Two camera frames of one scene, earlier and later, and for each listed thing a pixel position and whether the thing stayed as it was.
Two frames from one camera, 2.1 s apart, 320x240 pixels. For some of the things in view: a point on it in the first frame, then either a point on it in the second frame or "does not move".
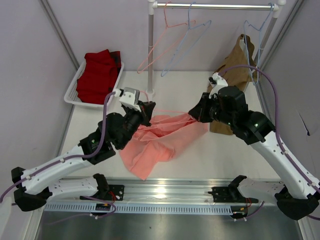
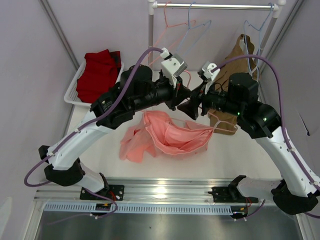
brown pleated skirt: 242,68 does not move
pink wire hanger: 169,111 to 221,126
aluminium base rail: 173,190 does not move
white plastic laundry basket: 71,97 does not move
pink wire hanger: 153,50 does not move
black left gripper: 146,108 to 179,93
